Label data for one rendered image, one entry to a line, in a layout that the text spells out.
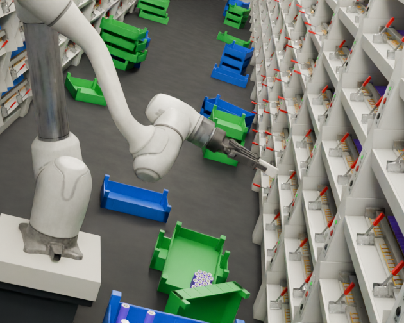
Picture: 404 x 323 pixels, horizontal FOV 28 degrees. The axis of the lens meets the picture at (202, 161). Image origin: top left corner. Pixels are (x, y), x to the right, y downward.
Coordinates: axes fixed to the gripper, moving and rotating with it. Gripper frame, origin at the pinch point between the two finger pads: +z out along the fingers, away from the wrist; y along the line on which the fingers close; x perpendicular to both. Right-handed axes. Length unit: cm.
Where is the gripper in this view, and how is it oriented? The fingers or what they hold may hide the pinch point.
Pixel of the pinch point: (266, 168)
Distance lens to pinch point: 250.6
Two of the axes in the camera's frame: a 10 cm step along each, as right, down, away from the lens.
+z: 8.7, 4.8, 1.1
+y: -0.5, 3.1, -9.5
